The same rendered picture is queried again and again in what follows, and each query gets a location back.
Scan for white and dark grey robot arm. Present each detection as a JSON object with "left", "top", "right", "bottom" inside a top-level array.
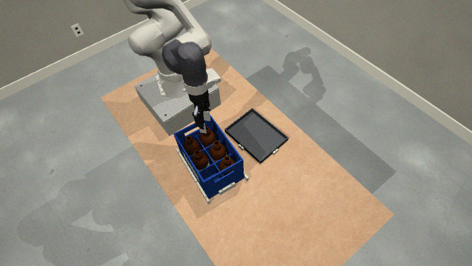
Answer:
[{"left": 123, "top": 0, "right": 221, "bottom": 98}]

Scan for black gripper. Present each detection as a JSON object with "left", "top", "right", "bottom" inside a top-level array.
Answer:
[{"left": 188, "top": 90, "right": 211, "bottom": 133}]

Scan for blue plastic crate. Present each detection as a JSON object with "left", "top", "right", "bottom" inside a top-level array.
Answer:
[{"left": 177, "top": 122, "right": 244, "bottom": 199}]

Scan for brown bottle with red label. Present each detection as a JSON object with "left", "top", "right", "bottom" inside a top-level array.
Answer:
[{"left": 183, "top": 136, "right": 201, "bottom": 156}]

